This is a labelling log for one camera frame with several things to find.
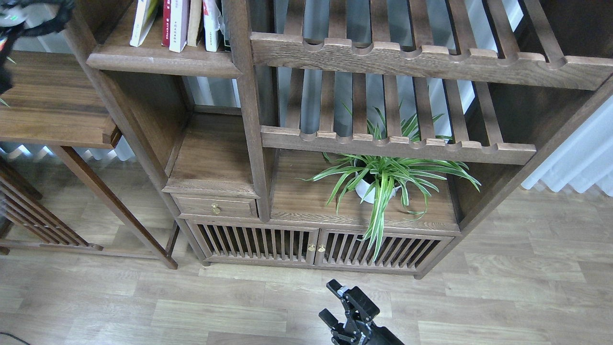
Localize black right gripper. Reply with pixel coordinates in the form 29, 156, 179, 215
319, 280, 404, 345

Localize red paperback book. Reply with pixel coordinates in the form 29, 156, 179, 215
161, 0, 171, 47

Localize yellow-green paperback book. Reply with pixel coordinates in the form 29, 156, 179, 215
129, 0, 160, 46

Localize white lilac paperback book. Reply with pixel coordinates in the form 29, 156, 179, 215
169, 0, 190, 53

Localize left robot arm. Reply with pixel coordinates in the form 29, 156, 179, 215
0, 0, 75, 94

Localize brass cabinet door knobs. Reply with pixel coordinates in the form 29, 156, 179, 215
307, 244, 326, 253

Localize spider plant in white pot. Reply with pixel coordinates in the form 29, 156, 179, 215
300, 102, 481, 262

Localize dark wooden bookshelf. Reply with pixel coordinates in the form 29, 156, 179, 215
66, 0, 612, 278

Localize white curtain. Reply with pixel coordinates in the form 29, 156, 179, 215
521, 97, 613, 196

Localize white plastic-wrapped upright book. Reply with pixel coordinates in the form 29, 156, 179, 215
202, 0, 223, 52

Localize dark upright book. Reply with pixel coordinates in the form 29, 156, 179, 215
220, 0, 231, 52

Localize tan upright book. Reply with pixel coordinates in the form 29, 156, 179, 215
187, 0, 202, 46

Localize wooden side table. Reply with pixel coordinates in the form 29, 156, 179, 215
1, 50, 178, 269

